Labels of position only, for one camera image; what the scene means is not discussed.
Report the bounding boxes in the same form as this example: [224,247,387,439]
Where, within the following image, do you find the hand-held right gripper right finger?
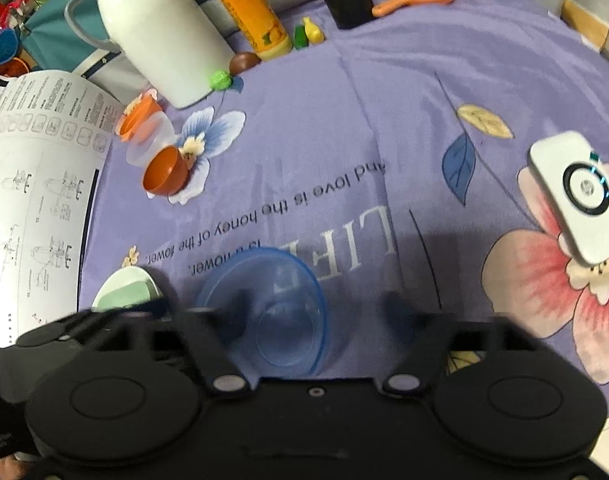
[379,292,541,397]

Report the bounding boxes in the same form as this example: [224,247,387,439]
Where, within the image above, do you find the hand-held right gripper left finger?
[70,290,251,397]

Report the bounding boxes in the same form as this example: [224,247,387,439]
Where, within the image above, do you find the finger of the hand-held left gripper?
[15,323,78,349]

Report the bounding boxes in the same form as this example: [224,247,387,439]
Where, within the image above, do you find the blue transparent bowl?
[194,247,330,377]

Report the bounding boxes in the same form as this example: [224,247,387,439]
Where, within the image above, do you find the white oval plate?
[90,265,158,311]

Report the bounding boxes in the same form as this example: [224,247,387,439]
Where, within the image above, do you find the red-orange plastic bowl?
[142,145,192,196]

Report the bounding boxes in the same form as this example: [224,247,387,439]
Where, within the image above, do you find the clear plastic bowl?
[125,111,176,168]

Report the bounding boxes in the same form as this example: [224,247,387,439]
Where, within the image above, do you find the orange plastic cup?
[116,94,166,141]

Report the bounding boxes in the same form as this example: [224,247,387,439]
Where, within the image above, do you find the small green toy vegetable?
[208,69,234,93]

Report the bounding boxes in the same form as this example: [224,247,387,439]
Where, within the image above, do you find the person's left hand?
[0,454,51,480]

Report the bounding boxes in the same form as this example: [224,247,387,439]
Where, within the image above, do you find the printed instruction paper sheet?
[0,70,126,349]

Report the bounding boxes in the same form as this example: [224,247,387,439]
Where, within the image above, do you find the purple floral tablecloth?
[77,0,609,387]

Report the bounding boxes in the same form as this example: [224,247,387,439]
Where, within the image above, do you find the brown toy fruit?
[229,52,262,75]

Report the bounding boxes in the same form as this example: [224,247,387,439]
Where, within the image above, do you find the teal cloth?
[20,0,116,77]

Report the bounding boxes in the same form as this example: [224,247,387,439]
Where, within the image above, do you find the yellow orange detergent bottle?
[194,0,294,63]

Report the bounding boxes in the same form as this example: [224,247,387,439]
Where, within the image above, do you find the light wooden furniture edge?
[561,0,609,52]

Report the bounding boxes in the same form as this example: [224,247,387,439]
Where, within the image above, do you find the white square device with ring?
[527,131,609,267]

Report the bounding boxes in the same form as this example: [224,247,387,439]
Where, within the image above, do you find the white thermos jug grey handle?
[64,0,236,110]

